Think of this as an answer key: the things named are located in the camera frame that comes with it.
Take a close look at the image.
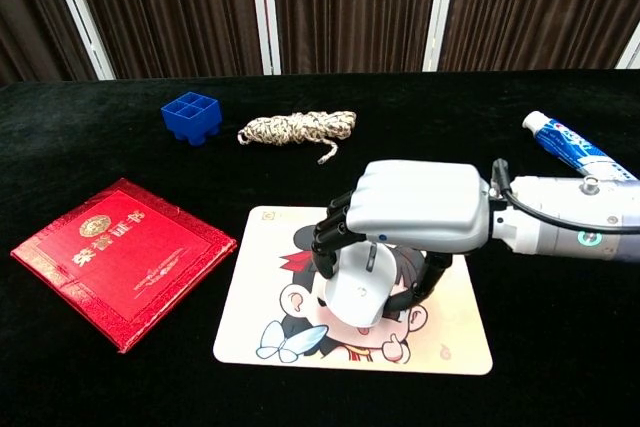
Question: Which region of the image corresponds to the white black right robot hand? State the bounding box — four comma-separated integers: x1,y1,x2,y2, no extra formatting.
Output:
310,159,495,321

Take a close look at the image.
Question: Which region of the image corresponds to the small white computer mouse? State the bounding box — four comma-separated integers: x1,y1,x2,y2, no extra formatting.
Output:
323,240,397,329

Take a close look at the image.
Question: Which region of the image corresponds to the cartoon girl mouse pad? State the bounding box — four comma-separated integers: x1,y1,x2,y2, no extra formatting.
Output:
212,204,494,377

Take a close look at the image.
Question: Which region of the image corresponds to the white blue toothpaste tube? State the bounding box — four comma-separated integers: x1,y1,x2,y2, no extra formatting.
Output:
521,110,639,181

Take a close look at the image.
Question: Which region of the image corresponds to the dark brown curtain panel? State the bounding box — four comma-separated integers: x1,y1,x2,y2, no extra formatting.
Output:
0,0,97,87
63,0,265,80
269,0,442,75
438,0,640,73

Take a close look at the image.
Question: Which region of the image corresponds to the blue plastic grid box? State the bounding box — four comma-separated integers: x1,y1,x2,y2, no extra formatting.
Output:
160,91,223,149

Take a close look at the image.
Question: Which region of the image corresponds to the red certificate book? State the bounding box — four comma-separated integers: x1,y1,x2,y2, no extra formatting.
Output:
9,177,238,355

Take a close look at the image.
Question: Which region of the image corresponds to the black velvet table cloth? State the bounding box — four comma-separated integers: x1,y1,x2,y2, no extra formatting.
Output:
0,68,640,427

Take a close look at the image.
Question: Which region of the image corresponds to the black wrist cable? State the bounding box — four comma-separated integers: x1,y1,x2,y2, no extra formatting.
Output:
491,158,640,237

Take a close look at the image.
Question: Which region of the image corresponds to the beige braided rope bundle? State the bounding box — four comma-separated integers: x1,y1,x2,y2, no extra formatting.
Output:
236,110,358,166

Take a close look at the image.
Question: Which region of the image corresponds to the white metal frame post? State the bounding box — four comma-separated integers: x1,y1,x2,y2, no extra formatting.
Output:
247,0,283,76
615,21,640,70
421,0,461,73
42,0,117,81

